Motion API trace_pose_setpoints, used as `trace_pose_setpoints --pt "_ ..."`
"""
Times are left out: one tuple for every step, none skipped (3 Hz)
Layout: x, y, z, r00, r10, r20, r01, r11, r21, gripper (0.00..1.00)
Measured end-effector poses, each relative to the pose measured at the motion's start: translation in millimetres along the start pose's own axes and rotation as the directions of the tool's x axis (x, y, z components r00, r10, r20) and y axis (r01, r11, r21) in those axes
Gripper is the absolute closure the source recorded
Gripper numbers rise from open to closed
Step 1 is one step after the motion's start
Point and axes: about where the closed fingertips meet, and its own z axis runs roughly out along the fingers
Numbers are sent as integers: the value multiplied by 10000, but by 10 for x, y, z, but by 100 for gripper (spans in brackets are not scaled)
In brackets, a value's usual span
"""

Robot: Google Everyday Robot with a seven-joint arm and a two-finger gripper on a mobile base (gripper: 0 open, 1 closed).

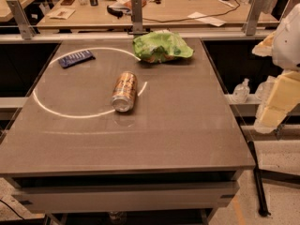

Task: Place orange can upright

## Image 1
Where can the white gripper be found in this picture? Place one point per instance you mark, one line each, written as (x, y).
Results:
(290, 44)

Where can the orange soda can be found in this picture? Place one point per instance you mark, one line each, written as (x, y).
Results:
(124, 92)

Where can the clear bottle right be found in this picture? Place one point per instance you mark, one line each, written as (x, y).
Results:
(262, 89)

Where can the clear bottle left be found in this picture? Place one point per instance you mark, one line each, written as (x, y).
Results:
(241, 92)

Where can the white paper sheet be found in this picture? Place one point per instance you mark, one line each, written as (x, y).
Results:
(206, 19)

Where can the green chip bag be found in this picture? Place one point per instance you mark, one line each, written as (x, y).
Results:
(161, 46)

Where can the black floor pole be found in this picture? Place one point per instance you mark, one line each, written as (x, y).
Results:
(263, 208)

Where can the black sunglasses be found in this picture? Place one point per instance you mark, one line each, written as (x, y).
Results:
(115, 12)

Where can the blue snack bar wrapper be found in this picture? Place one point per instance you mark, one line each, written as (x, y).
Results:
(75, 58)

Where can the brown wallet on desk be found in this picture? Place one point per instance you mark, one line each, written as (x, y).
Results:
(67, 2)

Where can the white packet on desk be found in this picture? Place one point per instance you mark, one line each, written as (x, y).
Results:
(61, 14)

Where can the right metal bracket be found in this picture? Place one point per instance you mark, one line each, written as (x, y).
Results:
(249, 28)

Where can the metal bracket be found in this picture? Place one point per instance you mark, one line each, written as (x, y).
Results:
(137, 18)
(249, 28)
(25, 28)

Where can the middle metal bracket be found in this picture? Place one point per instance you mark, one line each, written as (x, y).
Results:
(137, 18)

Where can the left metal bracket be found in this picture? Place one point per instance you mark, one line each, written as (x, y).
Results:
(25, 28)

